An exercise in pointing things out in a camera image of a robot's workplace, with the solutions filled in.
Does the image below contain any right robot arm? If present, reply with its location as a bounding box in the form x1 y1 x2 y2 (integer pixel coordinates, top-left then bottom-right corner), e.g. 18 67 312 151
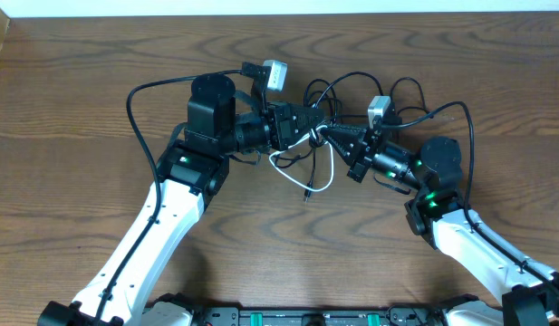
321 124 559 325

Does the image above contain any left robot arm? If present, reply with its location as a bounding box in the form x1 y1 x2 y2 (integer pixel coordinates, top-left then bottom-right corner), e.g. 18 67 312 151
38 69 323 325

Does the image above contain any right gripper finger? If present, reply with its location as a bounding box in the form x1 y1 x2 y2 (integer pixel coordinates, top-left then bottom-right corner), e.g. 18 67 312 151
326 135 365 167
322 124 367 140

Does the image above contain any thin black usb cable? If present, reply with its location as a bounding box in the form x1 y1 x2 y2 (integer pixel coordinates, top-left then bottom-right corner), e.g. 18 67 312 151
303 139 319 203

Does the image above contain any left camera black cable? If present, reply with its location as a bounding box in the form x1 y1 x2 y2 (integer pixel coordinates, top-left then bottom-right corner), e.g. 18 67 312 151
92 69 244 325

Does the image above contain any camera black cable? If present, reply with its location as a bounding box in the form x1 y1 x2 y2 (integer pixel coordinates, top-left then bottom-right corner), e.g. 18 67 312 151
387 101 559 309
92 69 244 325

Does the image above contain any white usb cable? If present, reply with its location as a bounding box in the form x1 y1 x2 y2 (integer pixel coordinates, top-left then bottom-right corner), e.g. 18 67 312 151
268 124 335 193

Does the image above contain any right camera black cable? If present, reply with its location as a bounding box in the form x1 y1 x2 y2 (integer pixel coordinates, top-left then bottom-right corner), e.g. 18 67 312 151
387 101 559 309

